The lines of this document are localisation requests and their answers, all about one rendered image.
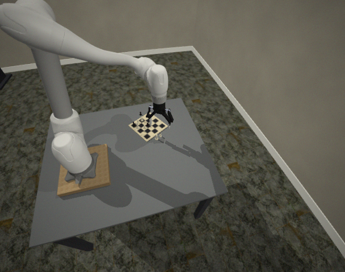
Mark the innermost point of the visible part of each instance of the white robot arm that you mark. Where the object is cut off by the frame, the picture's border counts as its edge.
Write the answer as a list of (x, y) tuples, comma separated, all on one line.
[(33, 23)]

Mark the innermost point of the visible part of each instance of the black and cream chessboard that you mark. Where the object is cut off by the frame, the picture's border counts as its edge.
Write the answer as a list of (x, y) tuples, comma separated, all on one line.
[(150, 131)]

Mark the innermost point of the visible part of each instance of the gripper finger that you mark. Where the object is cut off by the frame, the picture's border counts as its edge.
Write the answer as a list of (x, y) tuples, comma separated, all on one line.
[(168, 117), (150, 116)]

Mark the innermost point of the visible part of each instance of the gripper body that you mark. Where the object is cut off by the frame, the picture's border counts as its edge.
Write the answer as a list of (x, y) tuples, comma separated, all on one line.
[(159, 107)]

